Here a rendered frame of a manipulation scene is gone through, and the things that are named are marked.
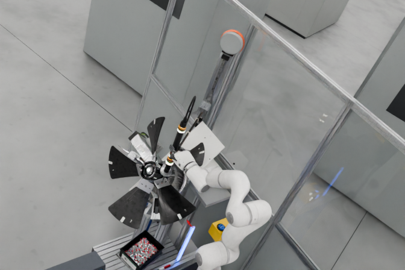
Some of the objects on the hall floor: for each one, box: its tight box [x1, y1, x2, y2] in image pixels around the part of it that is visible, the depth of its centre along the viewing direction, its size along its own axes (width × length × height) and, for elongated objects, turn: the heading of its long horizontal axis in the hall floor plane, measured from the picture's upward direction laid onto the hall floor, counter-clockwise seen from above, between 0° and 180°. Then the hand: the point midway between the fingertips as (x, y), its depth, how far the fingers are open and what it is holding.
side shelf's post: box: [174, 195, 201, 251], centre depth 352 cm, size 4×4×83 cm
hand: (175, 147), depth 249 cm, fingers closed on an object, 4 cm apart
